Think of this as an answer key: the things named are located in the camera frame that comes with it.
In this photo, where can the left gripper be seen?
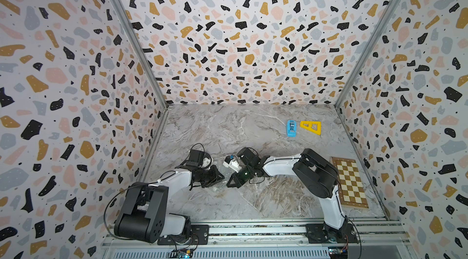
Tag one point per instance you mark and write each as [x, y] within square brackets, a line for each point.
[215, 177]

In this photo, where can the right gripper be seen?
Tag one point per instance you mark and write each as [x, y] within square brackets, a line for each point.
[236, 182]

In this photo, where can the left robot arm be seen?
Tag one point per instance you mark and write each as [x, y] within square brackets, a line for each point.
[144, 216]

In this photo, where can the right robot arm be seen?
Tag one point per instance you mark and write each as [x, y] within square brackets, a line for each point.
[318, 176]

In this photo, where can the blue toy car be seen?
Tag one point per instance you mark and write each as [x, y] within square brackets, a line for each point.
[291, 128]

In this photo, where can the yellow triangular plastic piece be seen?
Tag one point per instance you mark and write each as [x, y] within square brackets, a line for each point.
[312, 126]

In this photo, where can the wooden chessboard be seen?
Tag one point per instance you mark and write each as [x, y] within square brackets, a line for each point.
[351, 190]

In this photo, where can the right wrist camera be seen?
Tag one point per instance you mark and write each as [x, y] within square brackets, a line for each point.
[232, 162]

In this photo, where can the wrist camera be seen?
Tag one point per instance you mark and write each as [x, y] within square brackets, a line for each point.
[198, 160]
[232, 162]

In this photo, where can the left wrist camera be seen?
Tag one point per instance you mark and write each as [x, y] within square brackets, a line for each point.
[198, 160]

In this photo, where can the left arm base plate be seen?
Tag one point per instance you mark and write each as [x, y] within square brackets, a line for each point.
[195, 235]

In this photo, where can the aluminium mounting rail frame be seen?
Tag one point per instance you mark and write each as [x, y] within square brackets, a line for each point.
[275, 239]

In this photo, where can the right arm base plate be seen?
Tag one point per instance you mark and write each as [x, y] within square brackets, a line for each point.
[322, 233]

